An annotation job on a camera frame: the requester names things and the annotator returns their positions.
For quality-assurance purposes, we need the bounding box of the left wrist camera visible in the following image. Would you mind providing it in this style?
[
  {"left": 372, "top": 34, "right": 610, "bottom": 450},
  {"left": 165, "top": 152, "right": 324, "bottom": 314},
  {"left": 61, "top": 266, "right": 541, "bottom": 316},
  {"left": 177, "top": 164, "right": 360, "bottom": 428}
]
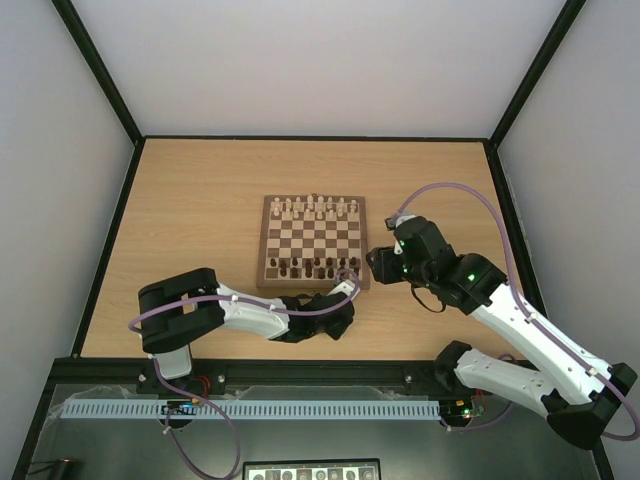
[{"left": 328, "top": 280, "right": 358, "bottom": 297}]

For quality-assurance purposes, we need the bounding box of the black aluminium frame rail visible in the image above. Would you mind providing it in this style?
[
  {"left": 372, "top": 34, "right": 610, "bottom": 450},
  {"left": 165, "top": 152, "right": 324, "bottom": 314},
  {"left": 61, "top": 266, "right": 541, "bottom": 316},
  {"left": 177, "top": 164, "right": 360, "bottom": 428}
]
[{"left": 46, "top": 358, "right": 476, "bottom": 399}]

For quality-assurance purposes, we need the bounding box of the white slotted cable duct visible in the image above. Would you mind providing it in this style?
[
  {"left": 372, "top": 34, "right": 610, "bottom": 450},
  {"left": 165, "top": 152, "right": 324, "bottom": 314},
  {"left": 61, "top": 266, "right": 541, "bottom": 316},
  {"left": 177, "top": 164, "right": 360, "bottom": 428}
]
[{"left": 60, "top": 399, "right": 441, "bottom": 421}]

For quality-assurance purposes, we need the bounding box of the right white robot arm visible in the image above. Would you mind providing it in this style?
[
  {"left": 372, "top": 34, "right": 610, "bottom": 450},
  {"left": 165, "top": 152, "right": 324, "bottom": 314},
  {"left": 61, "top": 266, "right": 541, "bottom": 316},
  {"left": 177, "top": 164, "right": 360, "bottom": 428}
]
[{"left": 366, "top": 214, "right": 638, "bottom": 450}]

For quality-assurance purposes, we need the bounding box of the white chess pieces row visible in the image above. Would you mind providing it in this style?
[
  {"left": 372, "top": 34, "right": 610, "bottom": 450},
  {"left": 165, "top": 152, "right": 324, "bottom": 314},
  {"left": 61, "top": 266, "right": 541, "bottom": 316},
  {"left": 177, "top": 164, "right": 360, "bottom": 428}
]
[{"left": 264, "top": 194, "right": 366, "bottom": 221}]

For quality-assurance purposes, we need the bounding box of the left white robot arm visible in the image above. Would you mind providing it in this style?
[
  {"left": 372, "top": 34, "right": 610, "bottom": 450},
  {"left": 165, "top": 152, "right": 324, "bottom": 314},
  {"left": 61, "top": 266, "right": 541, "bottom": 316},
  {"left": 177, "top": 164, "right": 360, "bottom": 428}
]
[{"left": 128, "top": 268, "right": 361, "bottom": 380}]

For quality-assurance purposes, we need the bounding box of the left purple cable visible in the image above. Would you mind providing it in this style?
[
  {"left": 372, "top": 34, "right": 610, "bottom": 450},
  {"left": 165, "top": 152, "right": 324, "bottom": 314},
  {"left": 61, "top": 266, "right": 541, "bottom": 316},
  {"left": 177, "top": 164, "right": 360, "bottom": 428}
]
[{"left": 129, "top": 269, "right": 362, "bottom": 479}]

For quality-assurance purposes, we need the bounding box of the purple cable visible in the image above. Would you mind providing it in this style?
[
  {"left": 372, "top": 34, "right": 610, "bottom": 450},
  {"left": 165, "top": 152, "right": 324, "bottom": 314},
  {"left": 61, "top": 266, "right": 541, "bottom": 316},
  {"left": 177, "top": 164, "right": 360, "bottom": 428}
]
[
  {"left": 129, "top": 269, "right": 362, "bottom": 479},
  {"left": 397, "top": 183, "right": 640, "bottom": 442}
]

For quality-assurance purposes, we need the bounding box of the wooden chess board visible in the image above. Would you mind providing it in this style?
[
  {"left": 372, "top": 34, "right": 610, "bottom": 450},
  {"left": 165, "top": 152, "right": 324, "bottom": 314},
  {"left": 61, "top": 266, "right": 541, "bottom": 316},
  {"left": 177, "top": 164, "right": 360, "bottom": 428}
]
[{"left": 256, "top": 200, "right": 370, "bottom": 290}]

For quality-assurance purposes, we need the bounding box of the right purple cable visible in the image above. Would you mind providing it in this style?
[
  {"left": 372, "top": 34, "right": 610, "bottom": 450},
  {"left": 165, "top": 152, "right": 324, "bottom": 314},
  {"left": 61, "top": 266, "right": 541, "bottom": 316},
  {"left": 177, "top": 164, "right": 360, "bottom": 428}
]
[{"left": 397, "top": 183, "right": 640, "bottom": 442}]

